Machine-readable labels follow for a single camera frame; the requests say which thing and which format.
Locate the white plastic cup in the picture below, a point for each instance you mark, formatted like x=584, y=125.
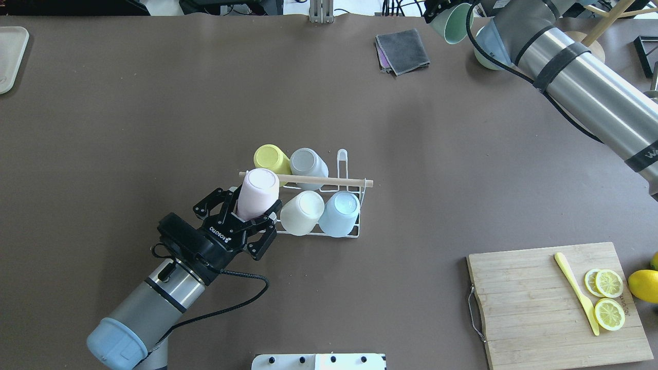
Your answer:
x=300, y=215

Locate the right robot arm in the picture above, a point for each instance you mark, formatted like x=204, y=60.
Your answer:
x=524, y=34

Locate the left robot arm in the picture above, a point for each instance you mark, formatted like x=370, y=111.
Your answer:
x=145, y=319

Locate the grey folded cloth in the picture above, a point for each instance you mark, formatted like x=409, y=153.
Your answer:
x=404, y=50

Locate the pink plastic cup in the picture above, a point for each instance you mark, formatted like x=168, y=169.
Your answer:
x=259, y=192

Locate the lemon slice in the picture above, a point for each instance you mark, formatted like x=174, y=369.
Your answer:
x=609, y=314
x=603, y=283

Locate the light blue plastic cup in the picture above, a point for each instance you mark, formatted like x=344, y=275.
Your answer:
x=340, y=214

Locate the pink folded cloth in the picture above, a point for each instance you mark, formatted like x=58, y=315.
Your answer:
x=382, y=59

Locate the green plastic cup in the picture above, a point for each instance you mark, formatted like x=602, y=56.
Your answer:
x=451, y=24

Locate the yellow plastic knife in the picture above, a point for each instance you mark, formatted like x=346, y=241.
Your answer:
x=586, y=303

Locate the cream plastic tray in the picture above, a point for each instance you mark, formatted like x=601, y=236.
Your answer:
x=14, y=40

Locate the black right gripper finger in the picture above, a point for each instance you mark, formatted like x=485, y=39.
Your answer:
x=435, y=7

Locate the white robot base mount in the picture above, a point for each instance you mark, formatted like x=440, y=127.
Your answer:
x=357, y=360

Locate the wooden cutting board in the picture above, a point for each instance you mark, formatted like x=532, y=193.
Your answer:
x=532, y=319

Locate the green ceramic bowl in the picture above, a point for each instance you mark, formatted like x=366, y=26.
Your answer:
x=486, y=59

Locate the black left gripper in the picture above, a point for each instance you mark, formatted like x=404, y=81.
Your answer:
x=220, y=244

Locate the white wire cup holder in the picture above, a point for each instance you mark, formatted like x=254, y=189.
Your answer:
x=292, y=185

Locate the yellow plastic cup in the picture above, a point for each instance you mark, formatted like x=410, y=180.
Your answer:
x=271, y=157

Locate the aluminium frame post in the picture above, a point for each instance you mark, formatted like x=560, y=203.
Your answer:
x=321, y=11

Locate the whole yellow lemon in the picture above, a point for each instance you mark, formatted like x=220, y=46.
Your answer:
x=643, y=285
x=654, y=262

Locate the wooden cup tree stand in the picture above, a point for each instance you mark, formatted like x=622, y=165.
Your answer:
x=607, y=17

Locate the grey plastic cup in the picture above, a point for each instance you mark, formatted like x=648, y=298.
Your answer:
x=306, y=162

